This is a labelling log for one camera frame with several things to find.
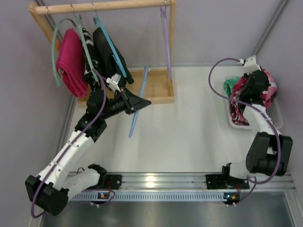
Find pink floral trousers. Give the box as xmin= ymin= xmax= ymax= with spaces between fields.
xmin=229 ymin=69 xmax=277 ymax=125

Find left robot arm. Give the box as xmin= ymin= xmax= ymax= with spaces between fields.
xmin=25 ymin=87 xmax=151 ymax=218

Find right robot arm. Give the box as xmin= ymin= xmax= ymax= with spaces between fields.
xmin=226 ymin=70 xmax=293 ymax=183

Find lilac hanger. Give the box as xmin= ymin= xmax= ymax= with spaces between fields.
xmin=160 ymin=7 xmax=171 ymax=78

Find pale green hanger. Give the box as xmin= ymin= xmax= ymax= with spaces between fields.
xmin=76 ymin=14 xmax=99 ymax=83

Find wooden clothes rack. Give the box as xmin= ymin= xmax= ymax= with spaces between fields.
xmin=27 ymin=0 xmax=176 ymax=104

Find green white towel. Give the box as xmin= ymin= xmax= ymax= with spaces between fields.
xmin=223 ymin=76 xmax=240 ymax=97

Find white plastic basket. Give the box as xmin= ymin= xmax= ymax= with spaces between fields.
xmin=223 ymin=76 xmax=284 ymax=130

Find black white patterned garment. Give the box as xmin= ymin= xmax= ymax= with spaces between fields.
xmin=82 ymin=28 xmax=100 ymax=90

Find magenta garment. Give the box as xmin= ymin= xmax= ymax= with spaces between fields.
xmin=55 ymin=29 xmax=88 ymax=98

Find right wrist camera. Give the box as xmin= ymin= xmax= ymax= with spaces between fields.
xmin=239 ymin=55 xmax=262 ymax=74

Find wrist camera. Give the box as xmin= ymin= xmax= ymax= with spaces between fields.
xmin=106 ymin=73 xmax=121 ymax=92
xmin=239 ymin=55 xmax=262 ymax=74

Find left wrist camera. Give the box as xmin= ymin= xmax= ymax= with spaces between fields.
xmin=106 ymin=73 xmax=121 ymax=92

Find aluminium mounting rail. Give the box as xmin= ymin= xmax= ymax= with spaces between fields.
xmin=112 ymin=172 xmax=296 ymax=192

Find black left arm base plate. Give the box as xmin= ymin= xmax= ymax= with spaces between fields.
xmin=98 ymin=174 xmax=122 ymax=190

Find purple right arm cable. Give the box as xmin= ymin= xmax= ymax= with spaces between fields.
xmin=208 ymin=57 xmax=285 ymax=206

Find white slotted cable duct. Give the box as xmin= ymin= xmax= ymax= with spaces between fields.
xmin=71 ymin=192 xmax=239 ymax=202

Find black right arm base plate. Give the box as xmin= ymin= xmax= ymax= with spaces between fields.
xmin=205 ymin=174 xmax=250 ymax=190

